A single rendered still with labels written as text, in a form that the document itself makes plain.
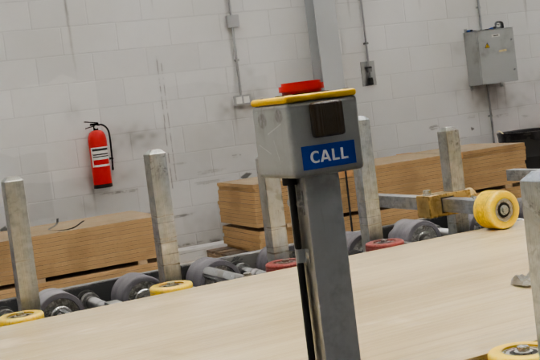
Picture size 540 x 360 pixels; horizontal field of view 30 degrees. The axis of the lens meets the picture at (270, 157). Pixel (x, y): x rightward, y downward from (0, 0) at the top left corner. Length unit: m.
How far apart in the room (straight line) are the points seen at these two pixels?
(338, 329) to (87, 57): 7.42
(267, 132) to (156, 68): 7.52
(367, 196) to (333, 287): 1.30
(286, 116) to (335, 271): 0.14
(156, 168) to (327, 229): 1.12
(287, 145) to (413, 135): 8.50
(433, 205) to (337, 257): 1.39
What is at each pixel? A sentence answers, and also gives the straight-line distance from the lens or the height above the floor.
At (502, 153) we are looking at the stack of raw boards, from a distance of 8.30.
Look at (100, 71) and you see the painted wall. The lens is 8.26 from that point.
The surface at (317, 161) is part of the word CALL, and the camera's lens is 0.85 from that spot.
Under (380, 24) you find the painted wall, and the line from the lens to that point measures 9.25.
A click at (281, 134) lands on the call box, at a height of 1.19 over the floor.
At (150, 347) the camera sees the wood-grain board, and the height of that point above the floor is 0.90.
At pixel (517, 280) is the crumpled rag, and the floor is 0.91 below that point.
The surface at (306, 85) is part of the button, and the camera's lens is 0.87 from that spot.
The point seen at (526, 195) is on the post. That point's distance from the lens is 1.04.
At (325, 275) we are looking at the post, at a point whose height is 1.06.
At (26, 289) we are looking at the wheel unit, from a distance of 1.91.
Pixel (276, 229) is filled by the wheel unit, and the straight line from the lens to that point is 2.07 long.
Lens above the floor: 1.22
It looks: 3 degrees down
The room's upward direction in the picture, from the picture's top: 7 degrees counter-clockwise
